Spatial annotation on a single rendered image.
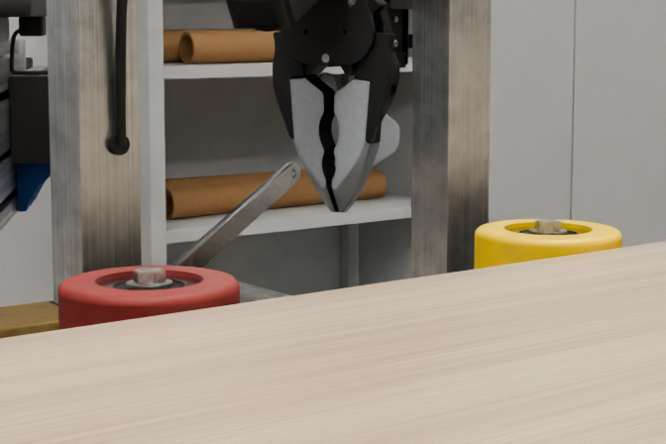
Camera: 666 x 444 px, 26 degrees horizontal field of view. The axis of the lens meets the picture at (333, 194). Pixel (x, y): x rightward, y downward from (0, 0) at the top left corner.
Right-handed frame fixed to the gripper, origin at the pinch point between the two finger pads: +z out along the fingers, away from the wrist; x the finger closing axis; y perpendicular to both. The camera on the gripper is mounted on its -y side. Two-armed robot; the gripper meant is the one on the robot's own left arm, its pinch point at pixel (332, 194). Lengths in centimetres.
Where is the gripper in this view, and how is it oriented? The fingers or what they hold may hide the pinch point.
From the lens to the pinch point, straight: 95.8
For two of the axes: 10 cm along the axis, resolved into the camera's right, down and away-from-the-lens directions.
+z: 0.0, 9.9, 1.3
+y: 5.4, -1.1, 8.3
